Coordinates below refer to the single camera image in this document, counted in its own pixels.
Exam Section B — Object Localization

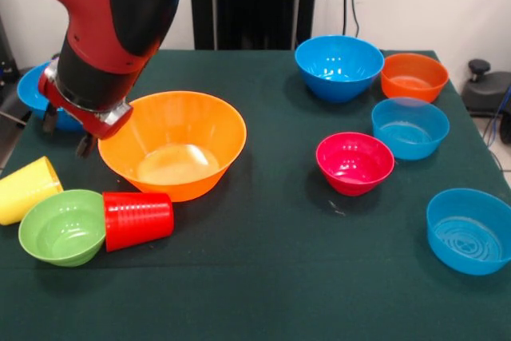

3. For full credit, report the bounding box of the dark green tablecloth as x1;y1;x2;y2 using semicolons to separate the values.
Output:
0;48;511;341

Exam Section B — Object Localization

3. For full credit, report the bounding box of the yellow cup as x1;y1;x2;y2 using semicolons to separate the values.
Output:
0;156;65;226

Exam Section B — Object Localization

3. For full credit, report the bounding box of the black stand base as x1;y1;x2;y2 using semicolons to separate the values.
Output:
0;73;33;126
461;58;511;118

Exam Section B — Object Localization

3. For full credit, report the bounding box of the blue cable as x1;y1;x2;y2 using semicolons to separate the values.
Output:
482;89;511;150

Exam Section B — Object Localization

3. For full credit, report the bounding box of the pink bowl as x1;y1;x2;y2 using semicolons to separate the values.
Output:
315;132;396;197

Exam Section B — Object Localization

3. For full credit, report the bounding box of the small blue bowl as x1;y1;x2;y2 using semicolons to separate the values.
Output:
426;188;511;276
370;97;451;161

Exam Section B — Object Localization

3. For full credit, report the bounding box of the large blue bowl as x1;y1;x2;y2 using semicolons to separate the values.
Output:
294;34;386;104
16;61;87;133

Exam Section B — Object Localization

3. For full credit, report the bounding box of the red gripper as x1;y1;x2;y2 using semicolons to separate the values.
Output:
38;59;134;159

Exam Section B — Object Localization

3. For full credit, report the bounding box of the black equipment case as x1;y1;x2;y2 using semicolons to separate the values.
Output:
0;13;20;85

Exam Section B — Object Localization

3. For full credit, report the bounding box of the large yellow bowl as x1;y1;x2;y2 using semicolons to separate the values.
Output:
97;90;248;203

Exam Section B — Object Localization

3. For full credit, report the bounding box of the orange bowl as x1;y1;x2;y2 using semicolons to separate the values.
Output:
380;53;450;104

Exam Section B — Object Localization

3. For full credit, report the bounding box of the red cup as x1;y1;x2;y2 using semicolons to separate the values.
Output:
102;191;175;253

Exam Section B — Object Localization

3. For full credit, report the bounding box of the green bowl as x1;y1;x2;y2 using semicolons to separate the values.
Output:
18;189;107;268

